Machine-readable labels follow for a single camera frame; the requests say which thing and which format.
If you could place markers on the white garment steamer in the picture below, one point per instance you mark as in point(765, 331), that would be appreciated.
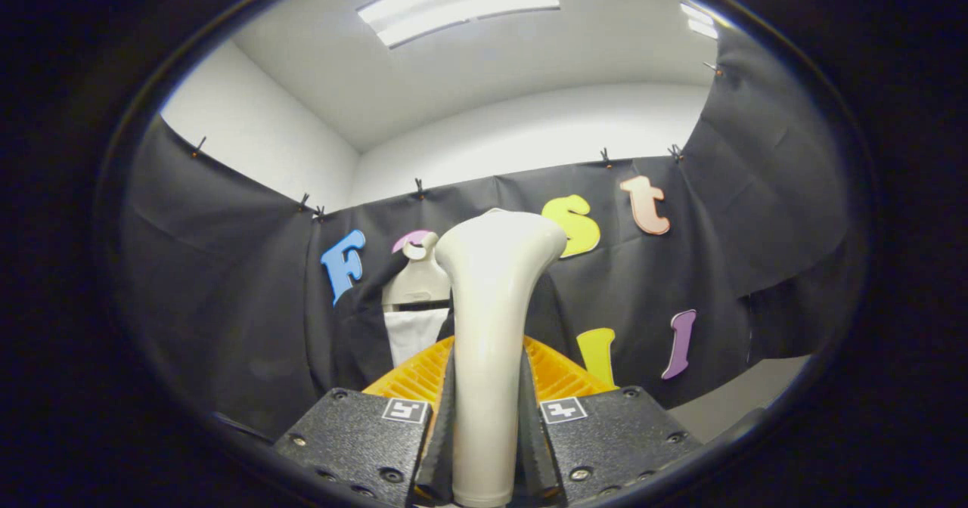
point(488, 342)

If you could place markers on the rectangular ceiling light panel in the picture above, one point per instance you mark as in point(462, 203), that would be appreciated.
point(457, 1)

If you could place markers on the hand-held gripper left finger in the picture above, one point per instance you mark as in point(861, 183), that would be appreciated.
point(355, 440)

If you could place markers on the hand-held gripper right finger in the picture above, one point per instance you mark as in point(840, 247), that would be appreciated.
point(612, 436)

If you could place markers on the light grey cabinet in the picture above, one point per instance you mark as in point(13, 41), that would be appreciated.
point(733, 394)

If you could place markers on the black jacket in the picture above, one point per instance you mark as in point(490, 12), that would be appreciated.
point(352, 342)

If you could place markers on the small ceiling light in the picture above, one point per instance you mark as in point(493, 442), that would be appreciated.
point(699, 23)

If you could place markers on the black backdrop cloth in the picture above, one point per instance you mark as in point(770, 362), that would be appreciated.
point(227, 281)

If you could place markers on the white clothes hanger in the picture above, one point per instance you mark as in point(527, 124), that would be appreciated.
point(416, 285)

